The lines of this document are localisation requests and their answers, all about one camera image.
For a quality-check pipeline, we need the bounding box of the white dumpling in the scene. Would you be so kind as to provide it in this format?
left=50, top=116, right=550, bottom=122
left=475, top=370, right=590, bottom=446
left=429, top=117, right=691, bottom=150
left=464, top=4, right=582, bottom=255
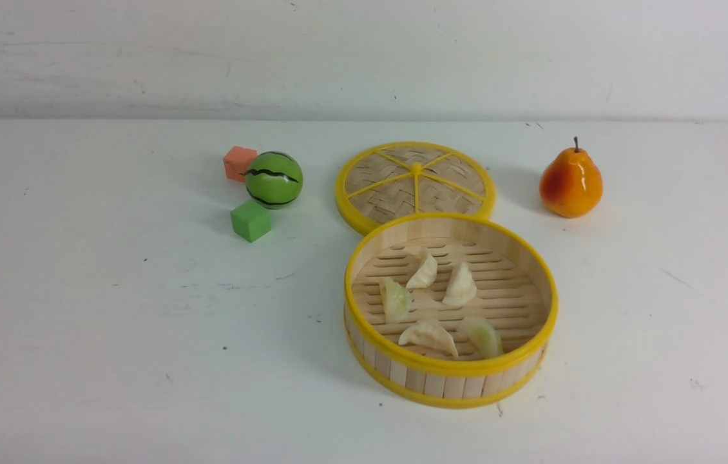
left=443, top=262, right=478, bottom=307
left=405, top=250, right=438, bottom=289

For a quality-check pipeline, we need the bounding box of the pale green dumpling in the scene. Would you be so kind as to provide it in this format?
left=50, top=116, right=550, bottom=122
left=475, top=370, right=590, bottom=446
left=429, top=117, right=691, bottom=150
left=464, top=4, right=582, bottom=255
left=379, top=276, right=413, bottom=324
left=456, top=316, right=504, bottom=359

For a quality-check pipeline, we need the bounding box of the tan dumpling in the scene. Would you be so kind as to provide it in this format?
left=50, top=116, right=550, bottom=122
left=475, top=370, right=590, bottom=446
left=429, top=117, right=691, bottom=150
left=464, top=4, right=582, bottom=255
left=398, top=320, right=459, bottom=360

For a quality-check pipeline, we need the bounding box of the woven bamboo steamer lid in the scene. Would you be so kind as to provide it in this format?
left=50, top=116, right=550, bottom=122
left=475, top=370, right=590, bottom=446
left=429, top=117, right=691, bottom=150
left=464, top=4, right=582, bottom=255
left=334, top=141, right=496, bottom=235

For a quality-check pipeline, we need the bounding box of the bamboo steamer tray yellow rim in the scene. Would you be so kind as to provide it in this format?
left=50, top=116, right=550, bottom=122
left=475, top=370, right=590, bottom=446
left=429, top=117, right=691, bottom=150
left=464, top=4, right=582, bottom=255
left=344, top=213, right=559, bottom=409

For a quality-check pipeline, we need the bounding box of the green striped watermelon ball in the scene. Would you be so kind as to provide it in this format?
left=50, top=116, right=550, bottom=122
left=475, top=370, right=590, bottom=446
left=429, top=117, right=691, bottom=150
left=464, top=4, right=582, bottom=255
left=244, top=151, right=304, bottom=209

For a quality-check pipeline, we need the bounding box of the green foam cube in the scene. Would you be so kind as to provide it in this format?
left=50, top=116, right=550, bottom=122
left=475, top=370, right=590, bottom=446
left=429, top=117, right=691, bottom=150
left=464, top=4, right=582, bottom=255
left=229, top=200, right=272, bottom=243

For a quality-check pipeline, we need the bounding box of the orange foam cube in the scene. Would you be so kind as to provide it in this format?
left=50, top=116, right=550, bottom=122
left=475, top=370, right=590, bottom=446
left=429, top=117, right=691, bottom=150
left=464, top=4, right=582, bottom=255
left=222, top=145, right=258, bottom=182

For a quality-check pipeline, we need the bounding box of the orange yellow toy pear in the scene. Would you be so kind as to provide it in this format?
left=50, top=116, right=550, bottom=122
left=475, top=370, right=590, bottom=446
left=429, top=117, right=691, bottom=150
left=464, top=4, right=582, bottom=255
left=539, top=136, right=604, bottom=219

